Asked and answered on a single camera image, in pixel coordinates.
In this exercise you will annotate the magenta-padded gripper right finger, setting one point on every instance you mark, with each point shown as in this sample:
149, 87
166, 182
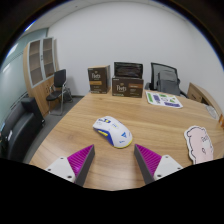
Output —
165, 165

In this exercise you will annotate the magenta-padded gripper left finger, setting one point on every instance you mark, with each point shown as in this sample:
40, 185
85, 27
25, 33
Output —
63, 166

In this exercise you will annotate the white blue yellow computer mouse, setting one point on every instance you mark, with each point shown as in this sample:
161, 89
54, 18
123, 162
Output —
113, 131

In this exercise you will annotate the pink pig-shaped mouse pad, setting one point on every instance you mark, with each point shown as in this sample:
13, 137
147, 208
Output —
200, 145

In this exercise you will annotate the black sofa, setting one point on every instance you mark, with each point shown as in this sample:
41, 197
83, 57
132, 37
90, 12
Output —
20, 130

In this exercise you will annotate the white green purple sticker sheet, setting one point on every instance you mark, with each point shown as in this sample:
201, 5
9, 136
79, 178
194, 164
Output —
163, 99

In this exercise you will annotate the round grey printed pad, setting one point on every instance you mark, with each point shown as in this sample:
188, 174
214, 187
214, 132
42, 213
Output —
211, 112

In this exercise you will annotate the wooden side desk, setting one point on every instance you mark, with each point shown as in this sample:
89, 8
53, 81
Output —
200, 95

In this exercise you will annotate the wooden shelf cabinet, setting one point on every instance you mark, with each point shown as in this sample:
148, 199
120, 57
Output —
38, 90

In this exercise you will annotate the grey backpack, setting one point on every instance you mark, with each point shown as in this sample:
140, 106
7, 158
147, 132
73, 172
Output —
168, 83

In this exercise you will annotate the wide brown cardboard box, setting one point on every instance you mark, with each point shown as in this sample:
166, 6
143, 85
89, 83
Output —
127, 87

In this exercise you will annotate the black visitor chair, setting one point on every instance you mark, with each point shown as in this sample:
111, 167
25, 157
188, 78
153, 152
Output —
59, 80

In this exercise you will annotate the tall brown cardboard box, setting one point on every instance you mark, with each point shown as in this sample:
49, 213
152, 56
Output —
98, 80

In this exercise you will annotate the black mesh office chair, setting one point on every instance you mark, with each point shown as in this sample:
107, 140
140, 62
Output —
161, 67

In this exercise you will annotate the black cardboard box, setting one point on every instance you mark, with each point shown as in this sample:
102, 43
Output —
128, 70

